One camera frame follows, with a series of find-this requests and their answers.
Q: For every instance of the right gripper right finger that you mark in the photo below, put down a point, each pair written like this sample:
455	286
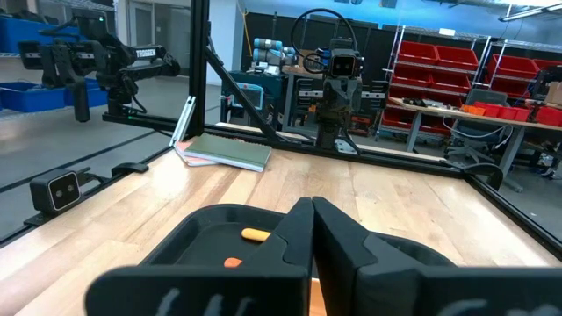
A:
417	294

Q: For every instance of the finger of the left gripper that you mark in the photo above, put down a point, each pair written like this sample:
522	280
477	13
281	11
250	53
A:
351	103
333	103

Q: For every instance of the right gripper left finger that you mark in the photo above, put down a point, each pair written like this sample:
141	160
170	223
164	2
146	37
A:
219	289

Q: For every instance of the orange plate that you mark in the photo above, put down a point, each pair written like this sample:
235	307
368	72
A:
317	303

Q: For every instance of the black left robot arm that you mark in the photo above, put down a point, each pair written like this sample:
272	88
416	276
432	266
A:
331	131

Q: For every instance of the orange small tray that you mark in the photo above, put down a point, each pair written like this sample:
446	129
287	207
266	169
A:
472	109

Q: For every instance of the blue rimmed teach pendant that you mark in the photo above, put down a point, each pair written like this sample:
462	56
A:
248	95

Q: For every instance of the metal rack with red bins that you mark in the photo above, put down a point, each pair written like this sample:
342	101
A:
417	52
511	66

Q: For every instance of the wooden top workbench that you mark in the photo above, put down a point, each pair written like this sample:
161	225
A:
439	114

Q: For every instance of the green notebook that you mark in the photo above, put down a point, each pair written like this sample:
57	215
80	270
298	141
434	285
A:
228	151

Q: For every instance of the grey office chair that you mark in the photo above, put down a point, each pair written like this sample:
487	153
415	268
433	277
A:
483	98

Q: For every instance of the pink notebook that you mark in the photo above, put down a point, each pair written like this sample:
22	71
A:
193	158

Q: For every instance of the black curved table clamp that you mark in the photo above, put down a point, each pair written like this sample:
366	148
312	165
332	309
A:
483	168
129	168

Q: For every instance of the red bin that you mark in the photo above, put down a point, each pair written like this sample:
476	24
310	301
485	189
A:
551	116
505	113

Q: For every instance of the ceiling tube light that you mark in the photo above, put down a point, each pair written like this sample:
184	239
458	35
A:
531	11

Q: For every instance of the blue storage bin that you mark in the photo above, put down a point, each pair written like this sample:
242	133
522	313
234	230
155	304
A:
26	98
26	30

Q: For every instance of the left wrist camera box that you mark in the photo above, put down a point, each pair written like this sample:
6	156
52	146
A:
344	66

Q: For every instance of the white corner bracket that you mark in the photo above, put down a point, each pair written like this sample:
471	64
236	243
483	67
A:
347	147

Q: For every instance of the black aluminium table frame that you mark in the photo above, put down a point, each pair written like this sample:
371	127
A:
198	66

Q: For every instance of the silver metal bracket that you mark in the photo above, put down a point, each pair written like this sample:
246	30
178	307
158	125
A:
183	118

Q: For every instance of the small black depth camera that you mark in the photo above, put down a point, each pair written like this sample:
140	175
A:
55	193

